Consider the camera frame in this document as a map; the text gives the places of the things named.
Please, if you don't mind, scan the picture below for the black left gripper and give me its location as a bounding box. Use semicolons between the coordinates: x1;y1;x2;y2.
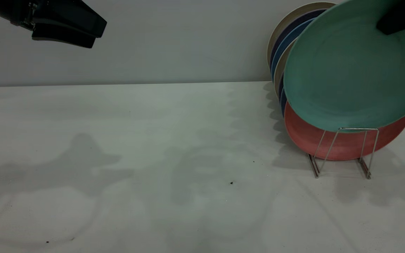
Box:
0;0;108;49

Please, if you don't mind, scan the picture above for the green round plate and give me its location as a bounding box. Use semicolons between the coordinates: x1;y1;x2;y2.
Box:
283;0;405;133

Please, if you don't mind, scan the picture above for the dark navy round plate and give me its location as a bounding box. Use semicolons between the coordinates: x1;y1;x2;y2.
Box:
278;76;288;117
270;9;327;68

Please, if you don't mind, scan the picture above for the blue round plate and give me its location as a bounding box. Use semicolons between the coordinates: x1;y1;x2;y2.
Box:
271;18;315;80

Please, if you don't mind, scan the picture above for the red round plate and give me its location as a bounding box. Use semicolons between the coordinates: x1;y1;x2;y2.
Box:
284;102;405;162

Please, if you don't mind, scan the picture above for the silver wire plate rack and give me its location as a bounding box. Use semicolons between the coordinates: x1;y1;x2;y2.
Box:
307;127;380;180

